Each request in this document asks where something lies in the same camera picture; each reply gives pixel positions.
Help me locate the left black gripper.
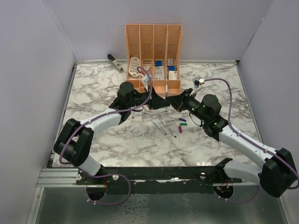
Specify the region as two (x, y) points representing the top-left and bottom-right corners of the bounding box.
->
(128, 85), (170, 110)

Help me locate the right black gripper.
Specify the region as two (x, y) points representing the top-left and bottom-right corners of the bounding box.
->
(167, 88), (208, 123)

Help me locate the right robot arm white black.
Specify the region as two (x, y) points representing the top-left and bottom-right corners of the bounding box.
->
(166, 89), (299, 197)

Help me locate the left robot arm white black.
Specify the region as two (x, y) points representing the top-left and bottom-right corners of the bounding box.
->
(53, 82), (170, 184)

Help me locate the white label box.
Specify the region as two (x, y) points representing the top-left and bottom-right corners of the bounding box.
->
(168, 70), (178, 80)

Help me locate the white paper packet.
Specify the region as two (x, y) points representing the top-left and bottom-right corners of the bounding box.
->
(154, 66), (165, 80)

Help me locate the blue eraser box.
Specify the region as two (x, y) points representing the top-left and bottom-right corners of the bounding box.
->
(155, 60), (163, 67)

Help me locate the oval barcode card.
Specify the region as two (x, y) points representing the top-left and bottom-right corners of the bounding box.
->
(128, 56), (141, 77)

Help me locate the orange desk organizer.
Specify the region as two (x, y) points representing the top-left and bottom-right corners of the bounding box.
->
(125, 24), (183, 97)

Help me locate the black grey stapler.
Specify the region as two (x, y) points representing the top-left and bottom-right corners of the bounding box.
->
(107, 54), (123, 73)

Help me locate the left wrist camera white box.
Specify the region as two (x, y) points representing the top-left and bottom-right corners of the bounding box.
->
(141, 74), (153, 87)

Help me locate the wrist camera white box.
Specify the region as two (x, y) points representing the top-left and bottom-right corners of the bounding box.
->
(141, 74), (153, 87)
(192, 77), (205, 90)

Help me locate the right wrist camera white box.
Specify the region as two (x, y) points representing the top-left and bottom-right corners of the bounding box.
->
(192, 77), (205, 90)

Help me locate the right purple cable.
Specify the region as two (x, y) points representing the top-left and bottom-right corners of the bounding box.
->
(202, 77), (299, 203)

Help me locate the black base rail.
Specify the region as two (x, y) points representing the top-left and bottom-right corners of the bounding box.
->
(76, 159), (241, 195)

